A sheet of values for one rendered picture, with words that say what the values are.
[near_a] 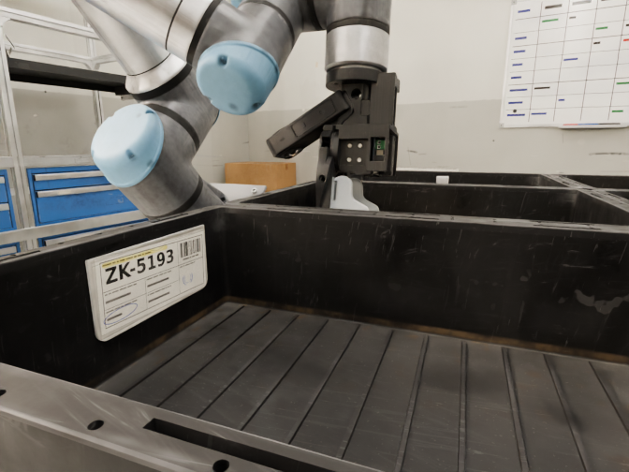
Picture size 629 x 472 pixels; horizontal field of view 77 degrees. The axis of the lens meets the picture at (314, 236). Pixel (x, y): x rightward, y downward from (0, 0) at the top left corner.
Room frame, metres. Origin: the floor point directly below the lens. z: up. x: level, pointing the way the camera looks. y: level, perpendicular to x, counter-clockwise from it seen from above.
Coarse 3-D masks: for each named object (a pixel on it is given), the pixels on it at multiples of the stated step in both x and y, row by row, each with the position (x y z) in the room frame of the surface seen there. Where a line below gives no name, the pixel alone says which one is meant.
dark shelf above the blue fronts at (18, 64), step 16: (16, 64) 1.85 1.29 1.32; (32, 64) 1.90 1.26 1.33; (48, 64) 1.96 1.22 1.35; (16, 80) 2.24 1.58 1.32; (32, 80) 2.31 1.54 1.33; (48, 80) 2.38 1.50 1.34; (64, 80) 2.45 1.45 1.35; (80, 80) 2.45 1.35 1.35; (96, 80) 2.45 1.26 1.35; (112, 80) 2.23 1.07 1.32
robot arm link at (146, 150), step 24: (120, 120) 0.63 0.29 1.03; (144, 120) 0.60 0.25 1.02; (168, 120) 0.64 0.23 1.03; (96, 144) 0.61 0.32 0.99; (120, 144) 0.59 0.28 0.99; (144, 144) 0.58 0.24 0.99; (168, 144) 0.62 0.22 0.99; (192, 144) 0.67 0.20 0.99; (120, 168) 0.58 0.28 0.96; (144, 168) 0.59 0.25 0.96; (168, 168) 0.62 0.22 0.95; (192, 168) 0.67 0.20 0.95; (144, 192) 0.61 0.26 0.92; (168, 192) 0.62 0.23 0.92; (192, 192) 0.66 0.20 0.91
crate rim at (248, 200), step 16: (272, 192) 0.51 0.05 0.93; (288, 192) 0.55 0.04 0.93; (544, 192) 0.56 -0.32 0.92; (560, 192) 0.55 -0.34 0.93; (576, 192) 0.54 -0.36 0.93; (592, 192) 0.51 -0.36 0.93; (288, 208) 0.38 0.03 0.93; (304, 208) 0.38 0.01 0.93; (320, 208) 0.38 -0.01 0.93; (608, 208) 0.42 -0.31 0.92; (624, 208) 0.38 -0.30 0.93; (560, 224) 0.30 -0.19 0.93; (576, 224) 0.30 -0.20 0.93; (592, 224) 0.30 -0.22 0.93
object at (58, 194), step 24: (48, 168) 1.90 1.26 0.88; (72, 168) 2.00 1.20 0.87; (96, 168) 2.11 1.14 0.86; (48, 192) 1.88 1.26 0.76; (72, 192) 1.97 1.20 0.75; (96, 192) 2.09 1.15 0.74; (120, 192) 2.21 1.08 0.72; (48, 216) 1.87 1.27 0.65; (72, 216) 1.97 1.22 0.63; (48, 240) 1.85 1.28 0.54
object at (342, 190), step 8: (344, 176) 0.47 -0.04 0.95; (336, 184) 0.47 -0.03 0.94; (344, 184) 0.46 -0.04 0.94; (352, 184) 0.46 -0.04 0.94; (336, 192) 0.46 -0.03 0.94; (344, 192) 0.46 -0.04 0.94; (352, 192) 0.46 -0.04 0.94; (336, 200) 0.46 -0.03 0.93; (344, 200) 0.46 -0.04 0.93; (352, 200) 0.46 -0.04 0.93; (336, 208) 0.46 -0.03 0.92; (344, 208) 0.46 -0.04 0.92; (352, 208) 0.45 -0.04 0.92; (360, 208) 0.45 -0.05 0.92
